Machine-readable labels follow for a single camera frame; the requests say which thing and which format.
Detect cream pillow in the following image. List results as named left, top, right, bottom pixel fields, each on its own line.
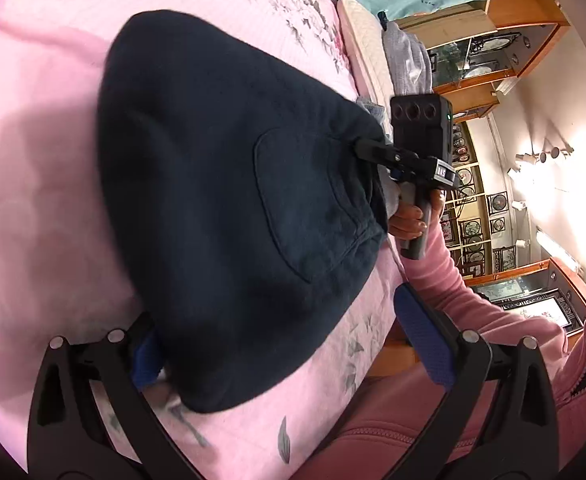
left=336, top=0, right=397, bottom=111

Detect pink sleeved right forearm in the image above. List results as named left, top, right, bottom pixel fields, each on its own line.
left=401, top=224, right=568, bottom=366

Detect grey crumpled cloth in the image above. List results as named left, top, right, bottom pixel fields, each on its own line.
left=363, top=22, right=433, bottom=143

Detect wooden display cabinet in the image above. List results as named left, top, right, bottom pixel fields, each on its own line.
left=398, top=0, right=570, bottom=122

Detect pink floral bed sheet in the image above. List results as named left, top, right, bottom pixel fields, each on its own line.
left=0, top=0, right=400, bottom=479

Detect dark navy pants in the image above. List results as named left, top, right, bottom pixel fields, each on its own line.
left=97, top=10, right=387, bottom=413

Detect right hand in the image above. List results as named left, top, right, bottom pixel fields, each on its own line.
left=389, top=190, right=445, bottom=240

